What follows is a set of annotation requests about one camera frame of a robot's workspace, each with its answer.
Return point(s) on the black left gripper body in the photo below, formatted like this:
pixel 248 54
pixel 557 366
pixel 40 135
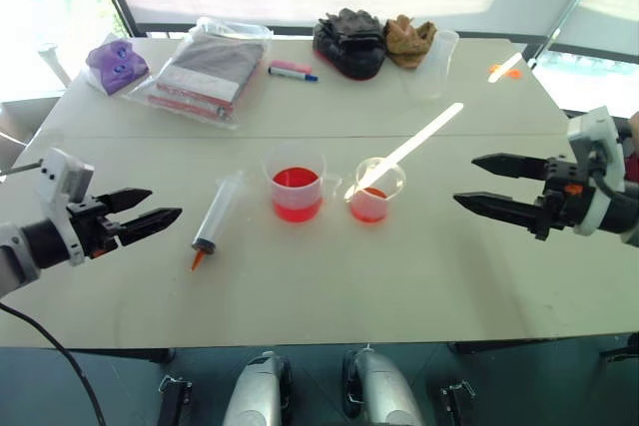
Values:
pixel 92 226

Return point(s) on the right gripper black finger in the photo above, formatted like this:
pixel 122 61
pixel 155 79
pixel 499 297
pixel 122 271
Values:
pixel 499 209
pixel 514 166

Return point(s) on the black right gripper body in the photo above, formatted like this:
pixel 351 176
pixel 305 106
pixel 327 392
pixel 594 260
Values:
pixel 561 196

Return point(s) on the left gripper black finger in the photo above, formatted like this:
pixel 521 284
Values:
pixel 150 224
pixel 130 198

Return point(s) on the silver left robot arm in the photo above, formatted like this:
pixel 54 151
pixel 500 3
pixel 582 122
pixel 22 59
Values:
pixel 20 251

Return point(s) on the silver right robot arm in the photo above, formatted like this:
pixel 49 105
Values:
pixel 621 214

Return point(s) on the clear syringe with orange tip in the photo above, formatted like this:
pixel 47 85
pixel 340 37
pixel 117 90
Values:
pixel 217 214

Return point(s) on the small beaker with red liquid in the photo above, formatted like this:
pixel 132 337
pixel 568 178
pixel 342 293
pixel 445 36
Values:
pixel 370 206

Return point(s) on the large beaker with red liquid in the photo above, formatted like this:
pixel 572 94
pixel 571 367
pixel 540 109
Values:
pixel 295 191

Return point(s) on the bystander in dark red clothing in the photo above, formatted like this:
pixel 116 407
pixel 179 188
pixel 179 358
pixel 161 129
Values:
pixel 633 159

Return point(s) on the small orange object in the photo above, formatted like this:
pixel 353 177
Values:
pixel 513 74

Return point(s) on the empty clear plastic beaker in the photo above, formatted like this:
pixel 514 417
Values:
pixel 435 69

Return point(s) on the plastic bag with grey fabric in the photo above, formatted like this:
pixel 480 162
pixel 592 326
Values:
pixel 204 74

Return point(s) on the brown crumpled cloth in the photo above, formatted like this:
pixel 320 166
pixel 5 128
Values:
pixel 407 42

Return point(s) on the black table clamp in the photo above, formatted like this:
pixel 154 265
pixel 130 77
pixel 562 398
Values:
pixel 456 403
pixel 175 401

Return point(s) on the silver rounded robot leg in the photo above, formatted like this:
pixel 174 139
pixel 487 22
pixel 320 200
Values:
pixel 382 388
pixel 257 391

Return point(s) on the black crumpled cloth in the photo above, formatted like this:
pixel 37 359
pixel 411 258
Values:
pixel 352 47

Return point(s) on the blue whiteboard marker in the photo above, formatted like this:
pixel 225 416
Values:
pixel 294 75

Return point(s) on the pink marker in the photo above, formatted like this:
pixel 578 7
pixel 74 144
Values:
pixel 292 66

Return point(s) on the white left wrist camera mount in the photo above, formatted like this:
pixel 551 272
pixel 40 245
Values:
pixel 62 174

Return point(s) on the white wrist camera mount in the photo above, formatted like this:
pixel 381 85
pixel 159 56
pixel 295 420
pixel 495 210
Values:
pixel 591 134
pixel 62 174

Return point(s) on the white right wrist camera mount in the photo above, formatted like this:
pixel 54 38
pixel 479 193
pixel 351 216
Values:
pixel 591 134

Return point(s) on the white post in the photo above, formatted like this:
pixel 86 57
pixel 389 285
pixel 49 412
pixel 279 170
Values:
pixel 52 59

